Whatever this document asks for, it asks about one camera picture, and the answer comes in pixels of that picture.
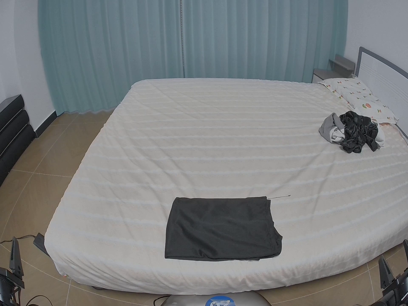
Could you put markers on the bed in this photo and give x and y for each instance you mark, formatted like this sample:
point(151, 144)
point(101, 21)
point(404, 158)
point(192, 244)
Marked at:
point(223, 139)

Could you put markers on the black T-shirt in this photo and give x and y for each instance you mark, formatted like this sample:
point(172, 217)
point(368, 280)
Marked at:
point(216, 228)

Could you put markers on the black power adapter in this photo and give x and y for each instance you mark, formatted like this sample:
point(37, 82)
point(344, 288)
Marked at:
point(40, 242)

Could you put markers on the blue-green curtain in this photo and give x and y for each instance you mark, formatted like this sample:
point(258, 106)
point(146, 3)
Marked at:
point(159, 37)

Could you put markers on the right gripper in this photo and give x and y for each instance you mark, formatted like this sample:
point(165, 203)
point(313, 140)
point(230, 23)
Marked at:
point(398, 285)

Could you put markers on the black chest of drawers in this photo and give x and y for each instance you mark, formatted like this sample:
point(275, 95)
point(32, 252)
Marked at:
point(12, 129)

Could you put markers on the pile of clothes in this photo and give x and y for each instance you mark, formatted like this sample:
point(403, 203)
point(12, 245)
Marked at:
point(353, 132)

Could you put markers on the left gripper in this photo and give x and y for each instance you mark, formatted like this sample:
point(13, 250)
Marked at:
point(11, 277)

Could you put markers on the white printed pillow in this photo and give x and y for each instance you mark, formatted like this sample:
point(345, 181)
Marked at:
point(360, 97)

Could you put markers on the grey bedside table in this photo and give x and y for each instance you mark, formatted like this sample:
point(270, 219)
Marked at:
point(328, 73)

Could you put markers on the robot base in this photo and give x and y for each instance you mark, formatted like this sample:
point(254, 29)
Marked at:
point(191, 300)

